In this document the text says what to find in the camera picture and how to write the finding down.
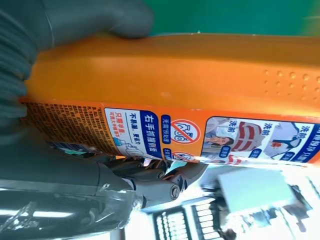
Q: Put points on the black barred window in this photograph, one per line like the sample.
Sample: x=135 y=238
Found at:
x=175 y=225

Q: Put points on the green table mat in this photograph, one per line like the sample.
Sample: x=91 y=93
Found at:
x=225 y=16

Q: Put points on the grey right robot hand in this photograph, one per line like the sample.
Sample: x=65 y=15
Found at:
x=50 y=172

